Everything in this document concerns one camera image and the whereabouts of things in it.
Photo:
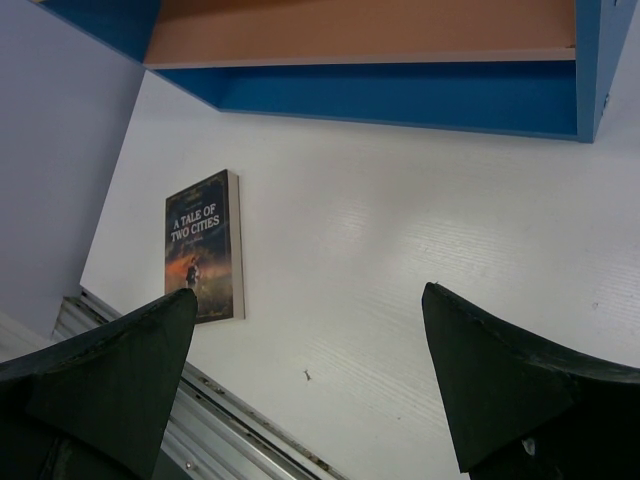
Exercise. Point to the blue yellow wooden bookshelf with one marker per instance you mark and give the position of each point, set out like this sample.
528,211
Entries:
524,68

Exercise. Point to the aluminium mounting rail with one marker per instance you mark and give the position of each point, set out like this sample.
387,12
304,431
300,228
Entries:
210,433

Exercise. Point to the A Tale of Two Cities book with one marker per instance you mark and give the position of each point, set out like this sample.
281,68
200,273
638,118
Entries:
203,246

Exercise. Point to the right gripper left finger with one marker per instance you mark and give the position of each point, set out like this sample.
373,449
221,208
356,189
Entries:
96,405

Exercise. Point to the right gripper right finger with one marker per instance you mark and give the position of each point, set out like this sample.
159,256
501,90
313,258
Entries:
520,406

